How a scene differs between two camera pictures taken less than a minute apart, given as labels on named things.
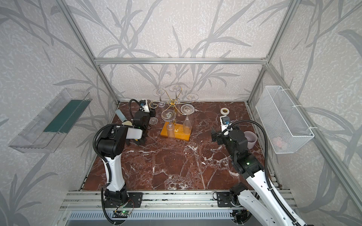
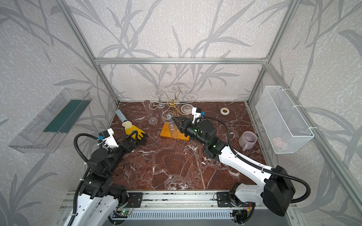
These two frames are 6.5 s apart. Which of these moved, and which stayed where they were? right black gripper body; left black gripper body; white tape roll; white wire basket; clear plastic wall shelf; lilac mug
Moved: left black gripper body; right black gripper body
Stayed: white wire basket; clear plastic wall shelf; white tape roll; lilac mug
